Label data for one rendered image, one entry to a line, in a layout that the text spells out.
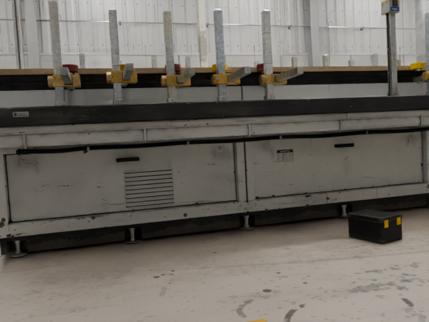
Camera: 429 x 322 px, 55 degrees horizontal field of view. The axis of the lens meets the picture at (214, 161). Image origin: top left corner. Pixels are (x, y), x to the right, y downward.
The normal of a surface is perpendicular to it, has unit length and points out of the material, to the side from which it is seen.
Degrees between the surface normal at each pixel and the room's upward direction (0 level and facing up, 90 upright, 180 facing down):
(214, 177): 90
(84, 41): 90
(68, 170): 91
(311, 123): 90
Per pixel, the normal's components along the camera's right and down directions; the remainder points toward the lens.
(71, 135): 0.27, 0.04
